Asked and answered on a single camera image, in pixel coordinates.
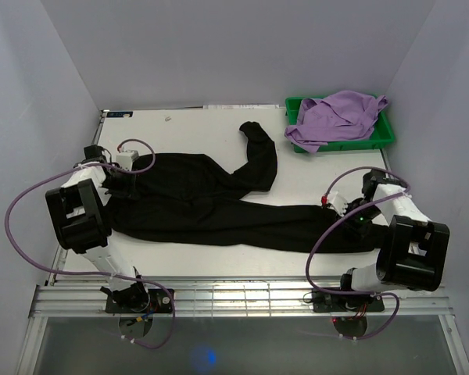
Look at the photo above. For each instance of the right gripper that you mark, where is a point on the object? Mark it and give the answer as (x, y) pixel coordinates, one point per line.
(356, 232)

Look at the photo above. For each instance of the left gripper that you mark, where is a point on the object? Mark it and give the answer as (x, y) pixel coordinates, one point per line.
(130, 189)

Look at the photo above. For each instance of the black trousers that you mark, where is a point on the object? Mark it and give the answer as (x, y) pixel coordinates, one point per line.
(191, 199)

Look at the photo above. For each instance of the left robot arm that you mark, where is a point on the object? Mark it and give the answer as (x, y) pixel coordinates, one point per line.
(81, 224)

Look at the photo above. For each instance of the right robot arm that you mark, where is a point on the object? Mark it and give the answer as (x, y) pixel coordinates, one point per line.
(412, 248)

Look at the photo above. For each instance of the purple trousers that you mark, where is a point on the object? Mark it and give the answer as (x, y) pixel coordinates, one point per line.
(345, 116)

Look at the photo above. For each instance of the blue label sticker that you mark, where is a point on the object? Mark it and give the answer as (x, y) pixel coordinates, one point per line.
(119, 114)

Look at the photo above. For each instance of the green plastic bin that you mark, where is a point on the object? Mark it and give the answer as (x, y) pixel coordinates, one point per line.
(382, 135)

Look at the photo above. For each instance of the papers behind table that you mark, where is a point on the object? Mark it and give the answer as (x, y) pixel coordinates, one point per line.
(241, 106)

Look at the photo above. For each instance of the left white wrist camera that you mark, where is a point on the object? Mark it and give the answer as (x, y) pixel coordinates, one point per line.
(125, 159)

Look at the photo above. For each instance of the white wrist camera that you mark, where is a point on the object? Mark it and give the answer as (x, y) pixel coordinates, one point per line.
(336, 202)
(125, 159)

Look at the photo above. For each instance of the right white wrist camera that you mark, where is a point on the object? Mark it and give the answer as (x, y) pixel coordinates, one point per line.
(336, 202)

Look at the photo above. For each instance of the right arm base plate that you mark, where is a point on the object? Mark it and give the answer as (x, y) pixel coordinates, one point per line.
(326, 303)

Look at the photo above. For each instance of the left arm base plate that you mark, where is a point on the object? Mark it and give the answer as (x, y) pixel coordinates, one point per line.
(157, 301)

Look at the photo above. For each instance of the aluminium frame rail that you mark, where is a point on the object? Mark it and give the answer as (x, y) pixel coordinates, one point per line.
(193, 298)

